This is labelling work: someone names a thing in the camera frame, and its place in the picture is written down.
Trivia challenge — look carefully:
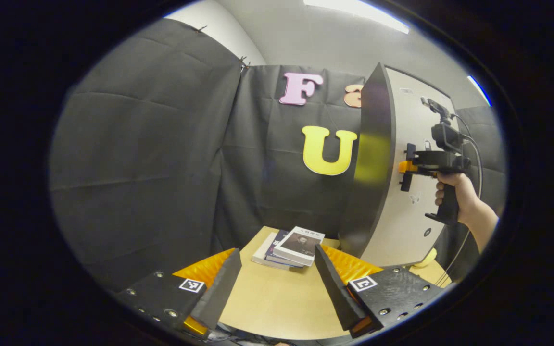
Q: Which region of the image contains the white cabinet door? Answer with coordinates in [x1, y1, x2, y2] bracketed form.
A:
[361, 66, 461, 269]

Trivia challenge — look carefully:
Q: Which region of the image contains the dark blue book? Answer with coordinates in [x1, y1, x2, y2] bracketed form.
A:
[264, 229, 306, 268]

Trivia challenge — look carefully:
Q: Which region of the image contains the white portrait cover book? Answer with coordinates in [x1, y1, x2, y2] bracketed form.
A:
[272, 226, 326, 267]

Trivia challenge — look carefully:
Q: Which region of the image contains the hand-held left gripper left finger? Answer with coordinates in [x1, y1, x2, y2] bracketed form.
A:
[113, 248, 242, 339]

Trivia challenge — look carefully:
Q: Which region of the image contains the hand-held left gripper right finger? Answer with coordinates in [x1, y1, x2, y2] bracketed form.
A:
[314, 244, 455, 339]

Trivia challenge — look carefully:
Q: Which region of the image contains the black backdrop cloth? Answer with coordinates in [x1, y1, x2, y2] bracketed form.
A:
[49, 18, 507, 289]

